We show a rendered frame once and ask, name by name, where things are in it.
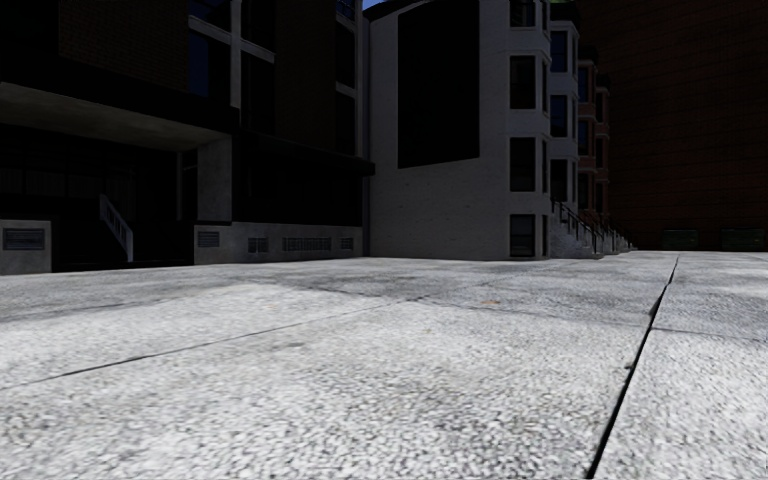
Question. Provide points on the pale concrete building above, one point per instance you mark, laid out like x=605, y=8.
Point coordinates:
x=456, y=204

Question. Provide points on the dark brick building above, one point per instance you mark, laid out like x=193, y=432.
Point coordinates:
x=288, y=90

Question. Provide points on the red brick row house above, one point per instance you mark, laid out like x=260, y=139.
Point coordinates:
x=601, y=144

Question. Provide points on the dark bin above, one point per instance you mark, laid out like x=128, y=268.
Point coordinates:
x=743, y=239
x=680, y=239

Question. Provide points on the red brick building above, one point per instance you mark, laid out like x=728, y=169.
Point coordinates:
x=690, y=120

